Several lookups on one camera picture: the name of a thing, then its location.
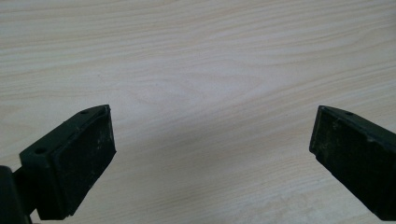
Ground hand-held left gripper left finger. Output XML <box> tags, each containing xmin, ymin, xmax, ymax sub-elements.
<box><xmin>12</xmin><ymin>104</ymin><xmax>118</xmax><ymax>221</ymax></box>

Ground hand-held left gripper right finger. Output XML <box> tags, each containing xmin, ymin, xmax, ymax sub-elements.
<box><xmin>308</xmin><ymin>105</ymin><xmax>396</xmax><ymax>222</ymax></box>

